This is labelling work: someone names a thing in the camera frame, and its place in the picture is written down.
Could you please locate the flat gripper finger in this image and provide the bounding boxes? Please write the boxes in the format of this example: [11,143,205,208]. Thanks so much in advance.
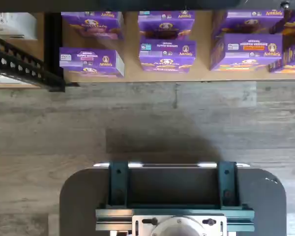
[107,161,131,210]
[216,161,241,210]

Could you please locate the purple Annie's box orange label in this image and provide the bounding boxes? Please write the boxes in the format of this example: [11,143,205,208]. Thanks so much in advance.
[209,33,284,72]

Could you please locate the black metal shelf rack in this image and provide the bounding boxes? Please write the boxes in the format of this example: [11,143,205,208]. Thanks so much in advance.
[43,12,66,93]
[0,33,52,90]

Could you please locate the white patterned carton box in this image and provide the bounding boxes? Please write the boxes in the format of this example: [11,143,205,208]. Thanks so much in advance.
[0,12,38,40]

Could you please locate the black perforated shelf rail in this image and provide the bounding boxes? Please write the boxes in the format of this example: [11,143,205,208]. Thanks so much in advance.
[0,12,45,89]

